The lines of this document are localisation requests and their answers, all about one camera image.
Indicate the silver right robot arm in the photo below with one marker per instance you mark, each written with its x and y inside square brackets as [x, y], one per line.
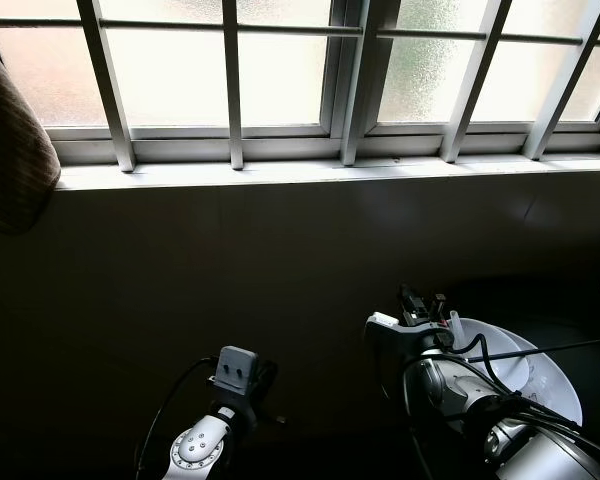
[445, 385]

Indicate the white ceramic spoon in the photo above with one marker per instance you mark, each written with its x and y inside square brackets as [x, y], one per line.
[457, 330]

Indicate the thin black stick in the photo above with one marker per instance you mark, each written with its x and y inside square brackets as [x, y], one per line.
[560, 346]

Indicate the large white dish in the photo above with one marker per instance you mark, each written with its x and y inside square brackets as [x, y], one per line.
[555, 392]

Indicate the white barred window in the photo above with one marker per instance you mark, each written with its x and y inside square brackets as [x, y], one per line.
[180, 150]

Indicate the brown striped cloth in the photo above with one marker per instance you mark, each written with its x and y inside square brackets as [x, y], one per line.
[10, 150]

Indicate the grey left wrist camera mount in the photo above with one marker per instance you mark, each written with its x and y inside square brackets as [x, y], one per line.
[235, 372]

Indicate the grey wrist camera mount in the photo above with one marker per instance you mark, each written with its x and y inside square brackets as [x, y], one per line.
[385, 322]
[235, 372]

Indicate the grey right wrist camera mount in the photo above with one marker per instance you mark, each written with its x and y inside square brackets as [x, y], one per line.
[385, 322]

